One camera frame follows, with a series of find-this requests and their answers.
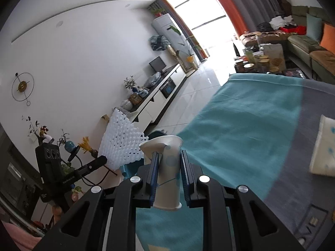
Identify cluttered coffee table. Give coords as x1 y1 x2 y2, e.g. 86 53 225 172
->
234 43 287 74

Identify clear plastic bag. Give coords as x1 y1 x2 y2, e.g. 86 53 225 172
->
145 72 162 88

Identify white dotted paper cup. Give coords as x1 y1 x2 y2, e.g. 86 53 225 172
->
139 135 184 211

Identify small plant in blue vase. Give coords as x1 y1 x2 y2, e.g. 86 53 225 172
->
124 76 137 93

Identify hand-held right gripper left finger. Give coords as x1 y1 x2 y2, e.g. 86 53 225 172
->
33 152 160 251

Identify yellow dried flowers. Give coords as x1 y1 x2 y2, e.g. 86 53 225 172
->
78 136 99 158

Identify orange cushion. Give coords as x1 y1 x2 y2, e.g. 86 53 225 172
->
320 23 335 51

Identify dried branch in white vase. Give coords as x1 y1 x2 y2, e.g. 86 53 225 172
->
22 115 54 144

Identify white standing air conditioner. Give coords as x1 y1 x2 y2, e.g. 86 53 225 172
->
151 14 190 71

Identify small black monitor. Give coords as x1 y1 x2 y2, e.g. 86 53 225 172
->
149 56 166 74

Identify red cloth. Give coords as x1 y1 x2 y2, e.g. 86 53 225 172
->
280 26 307 35

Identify pile of white clothes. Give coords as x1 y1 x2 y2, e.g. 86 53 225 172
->
269 16 292 29

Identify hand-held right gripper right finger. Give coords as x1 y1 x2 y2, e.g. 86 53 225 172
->
180 150 305 251

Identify white folded cloth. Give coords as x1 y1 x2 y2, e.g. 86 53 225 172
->
309 114 335 175

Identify large window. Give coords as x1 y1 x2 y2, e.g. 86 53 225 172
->
164 0 246 66

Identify teal vase with plant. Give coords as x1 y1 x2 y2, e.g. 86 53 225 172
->
58 129 75 152

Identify person's left forearm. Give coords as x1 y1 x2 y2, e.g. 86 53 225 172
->
0 221 44 251

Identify teal and grey blanket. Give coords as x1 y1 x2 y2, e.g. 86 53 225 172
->
135 73 335 251

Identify round metal wall clock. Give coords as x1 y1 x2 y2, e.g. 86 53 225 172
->
12 72 34 107

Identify white and black tv cabinet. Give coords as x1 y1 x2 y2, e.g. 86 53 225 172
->
112 63 187 126

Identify small red potted plant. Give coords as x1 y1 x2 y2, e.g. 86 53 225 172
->
149 4 166 16

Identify teal cushion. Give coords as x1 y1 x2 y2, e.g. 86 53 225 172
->
306 13 322 41

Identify green and brown sofa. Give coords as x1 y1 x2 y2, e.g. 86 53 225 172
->
241 5 335 81

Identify tall plant in yellow pot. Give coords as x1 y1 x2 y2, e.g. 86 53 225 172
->
170 25 202 70

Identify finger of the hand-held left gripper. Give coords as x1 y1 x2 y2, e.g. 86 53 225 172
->
75 155 108 176
67 146 80 162

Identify covered standing fan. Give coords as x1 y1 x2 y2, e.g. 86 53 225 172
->
150 35 170 51

